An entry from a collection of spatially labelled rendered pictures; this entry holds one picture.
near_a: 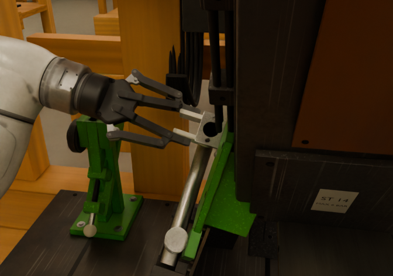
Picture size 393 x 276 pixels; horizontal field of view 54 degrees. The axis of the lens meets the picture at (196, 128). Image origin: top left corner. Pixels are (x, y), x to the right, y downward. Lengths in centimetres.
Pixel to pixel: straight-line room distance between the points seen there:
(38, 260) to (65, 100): 39
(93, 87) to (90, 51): 40
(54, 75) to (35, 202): 53
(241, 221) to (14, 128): 39
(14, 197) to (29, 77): 55
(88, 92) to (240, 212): 31
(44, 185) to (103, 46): 43
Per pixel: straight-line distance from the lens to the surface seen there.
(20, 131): 70
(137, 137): 64
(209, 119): 64
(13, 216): 109
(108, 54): 102
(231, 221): 60
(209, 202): 57
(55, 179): 119
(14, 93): 68
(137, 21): 88
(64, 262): 90
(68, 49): 107
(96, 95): 65
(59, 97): 66
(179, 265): 73
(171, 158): 99
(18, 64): 68
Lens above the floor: 152
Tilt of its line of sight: 27 degrees down
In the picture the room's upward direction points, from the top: straight up
